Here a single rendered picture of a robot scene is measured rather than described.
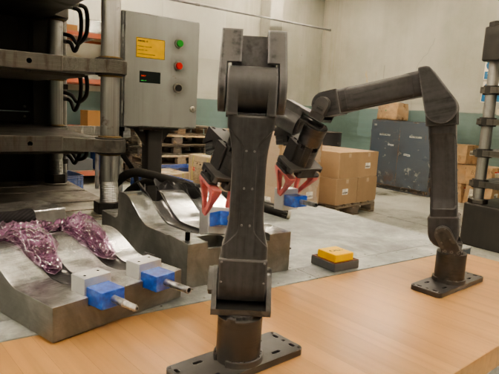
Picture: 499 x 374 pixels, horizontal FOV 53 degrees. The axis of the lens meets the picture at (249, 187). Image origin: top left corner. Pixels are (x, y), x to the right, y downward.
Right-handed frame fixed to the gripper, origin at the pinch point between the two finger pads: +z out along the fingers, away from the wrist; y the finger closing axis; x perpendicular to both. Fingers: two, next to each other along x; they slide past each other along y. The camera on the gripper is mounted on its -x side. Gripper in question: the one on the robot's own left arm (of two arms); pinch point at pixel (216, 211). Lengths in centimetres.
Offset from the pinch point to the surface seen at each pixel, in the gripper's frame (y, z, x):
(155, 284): 16.5, 6.6, 14.6
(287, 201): -26.5, 1.5, -10.3
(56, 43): 5, 8, -147
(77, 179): -80, 172, -340
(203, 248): 2.9, 6.1, 4.4
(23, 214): 30.6, 17.9, -24.0
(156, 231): 6.6, 11.3, -9.0
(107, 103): 2, 7, -75
